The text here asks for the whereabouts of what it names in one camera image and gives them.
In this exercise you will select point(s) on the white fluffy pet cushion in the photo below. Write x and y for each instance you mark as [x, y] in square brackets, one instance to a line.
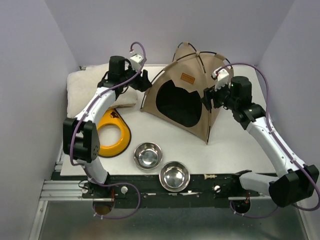
[82, 88]

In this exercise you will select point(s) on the white chess piece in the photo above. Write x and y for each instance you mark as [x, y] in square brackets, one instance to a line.
[209, 176]

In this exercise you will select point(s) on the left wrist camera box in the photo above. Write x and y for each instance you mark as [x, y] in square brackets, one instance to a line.
[137, 61]

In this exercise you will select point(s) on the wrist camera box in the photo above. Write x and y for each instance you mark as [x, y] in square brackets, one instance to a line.
[137, 61]
[221, 77]

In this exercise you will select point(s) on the black tent pole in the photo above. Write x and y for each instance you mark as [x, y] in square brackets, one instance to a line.
[199, 120]
[190, 70]

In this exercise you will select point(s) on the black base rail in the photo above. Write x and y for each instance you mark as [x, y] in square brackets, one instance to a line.
[146, 191]

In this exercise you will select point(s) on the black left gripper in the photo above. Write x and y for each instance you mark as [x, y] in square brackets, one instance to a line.
[143, 83]

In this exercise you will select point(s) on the steel pet bowl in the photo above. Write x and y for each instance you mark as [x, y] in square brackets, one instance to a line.
[174, 176]
[147, 155]

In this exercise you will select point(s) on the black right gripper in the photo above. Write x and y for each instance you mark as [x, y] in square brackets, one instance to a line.
[208, 94]

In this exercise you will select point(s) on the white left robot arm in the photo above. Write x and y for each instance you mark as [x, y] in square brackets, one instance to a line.
[80, 134]

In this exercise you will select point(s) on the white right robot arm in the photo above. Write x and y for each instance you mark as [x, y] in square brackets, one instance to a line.
[294, 180]

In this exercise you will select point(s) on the aluminium extrusion rail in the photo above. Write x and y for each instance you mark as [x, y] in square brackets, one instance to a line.
[72, 190]

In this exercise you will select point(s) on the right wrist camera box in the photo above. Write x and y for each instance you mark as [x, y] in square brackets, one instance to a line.
[221, 77]

